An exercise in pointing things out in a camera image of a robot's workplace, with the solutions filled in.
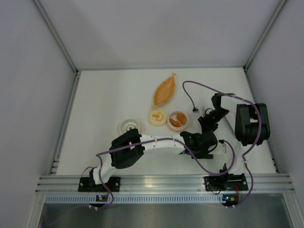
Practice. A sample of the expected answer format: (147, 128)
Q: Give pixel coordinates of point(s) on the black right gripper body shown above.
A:
(209, 120)

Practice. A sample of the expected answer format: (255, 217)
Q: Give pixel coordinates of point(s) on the black white sushi piece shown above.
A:
(129, 127)

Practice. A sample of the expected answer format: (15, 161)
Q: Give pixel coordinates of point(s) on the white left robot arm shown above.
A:
(130, 147)

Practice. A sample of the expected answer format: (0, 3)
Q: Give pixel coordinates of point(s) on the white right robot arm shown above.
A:
(250, 122)

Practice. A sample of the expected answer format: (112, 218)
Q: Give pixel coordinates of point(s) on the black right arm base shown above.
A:
(227, 182)

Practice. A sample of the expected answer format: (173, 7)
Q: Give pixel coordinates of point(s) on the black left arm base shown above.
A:
(86, 184)

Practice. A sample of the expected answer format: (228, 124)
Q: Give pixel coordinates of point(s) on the cream bowl pink base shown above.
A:
(172, 115)

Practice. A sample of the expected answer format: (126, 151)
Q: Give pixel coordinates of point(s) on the cream lid orange smiley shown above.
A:
(157, 117)

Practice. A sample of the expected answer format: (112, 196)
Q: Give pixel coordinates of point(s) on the orange boat-shaped dish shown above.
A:
(164, 91)

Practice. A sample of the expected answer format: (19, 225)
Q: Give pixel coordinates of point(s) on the cream bowl orange base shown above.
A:
(124, 123)

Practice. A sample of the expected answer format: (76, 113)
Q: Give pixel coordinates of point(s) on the aluminium mounting rail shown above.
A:
(171, 184)

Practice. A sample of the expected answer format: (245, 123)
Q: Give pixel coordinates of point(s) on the grey slotted cable duct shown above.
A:
(136, 198)

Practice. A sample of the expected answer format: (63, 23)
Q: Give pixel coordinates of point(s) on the right aluminium frame post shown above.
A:
(268, 27)

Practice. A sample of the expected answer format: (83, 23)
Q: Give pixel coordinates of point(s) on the aluminium frame post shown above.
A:
(55, 35)
(268, 27)

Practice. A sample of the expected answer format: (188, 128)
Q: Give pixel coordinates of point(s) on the left aluminium frame post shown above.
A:
(55, 35)

